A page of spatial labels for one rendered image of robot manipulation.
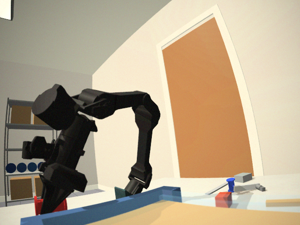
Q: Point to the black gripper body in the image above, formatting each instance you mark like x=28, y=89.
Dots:
x=63, y=170

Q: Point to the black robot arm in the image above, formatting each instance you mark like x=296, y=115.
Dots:
x=60, y=111

